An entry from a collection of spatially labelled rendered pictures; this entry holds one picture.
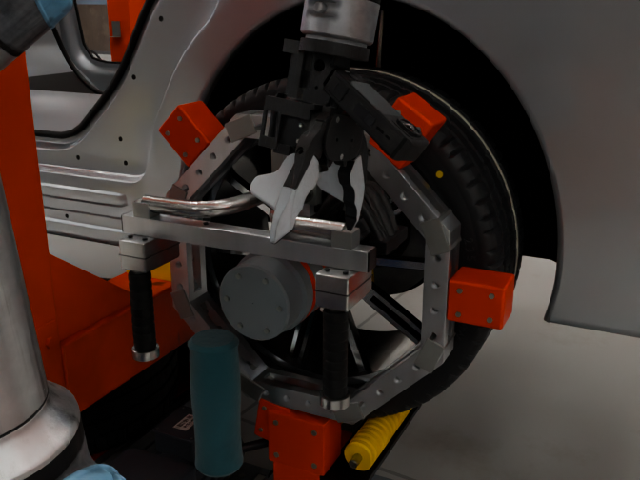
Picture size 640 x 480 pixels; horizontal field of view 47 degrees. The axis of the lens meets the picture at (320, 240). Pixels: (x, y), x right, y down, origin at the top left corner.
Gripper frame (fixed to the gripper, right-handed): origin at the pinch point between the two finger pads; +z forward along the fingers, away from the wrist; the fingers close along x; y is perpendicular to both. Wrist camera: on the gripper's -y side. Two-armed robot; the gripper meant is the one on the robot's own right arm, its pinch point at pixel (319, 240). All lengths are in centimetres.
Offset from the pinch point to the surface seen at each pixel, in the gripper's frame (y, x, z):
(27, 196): 68, -15, 12
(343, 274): 7.2, -19.8, 8.7
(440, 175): 7.7, -47.4, -4.2
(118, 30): 304, -245, -23
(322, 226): 12.1, -20.4, 3.2
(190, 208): 33.9, -18.1, 5.7
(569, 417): 0, -176, 78
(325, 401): 7.1, -21.0, 27.7
